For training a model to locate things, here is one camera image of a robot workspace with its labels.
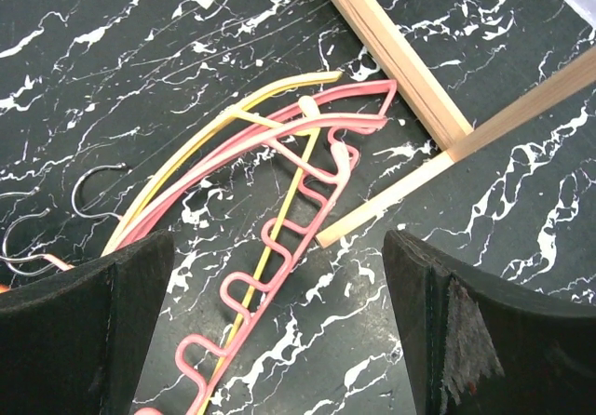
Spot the yellow wavy wire hanger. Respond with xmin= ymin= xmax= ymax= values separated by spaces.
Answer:
xmin=100 ymin=70 xmax=344 ymax=415

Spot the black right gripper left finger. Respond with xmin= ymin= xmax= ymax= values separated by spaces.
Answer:
xmin=1 ymin=230 xmax=174 ymax=414

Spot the pink wavy wire hanger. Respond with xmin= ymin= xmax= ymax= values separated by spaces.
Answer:
xmin=69 ymin=78 xmax=400 ymax=415

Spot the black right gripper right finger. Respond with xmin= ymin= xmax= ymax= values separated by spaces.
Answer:
xmin=383 ymin=231 xmax=595 ymax=414

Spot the wooden clothes rack frame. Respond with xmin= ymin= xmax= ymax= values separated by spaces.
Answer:
xmin=316 ymin=0 xmax=595 ymax=248

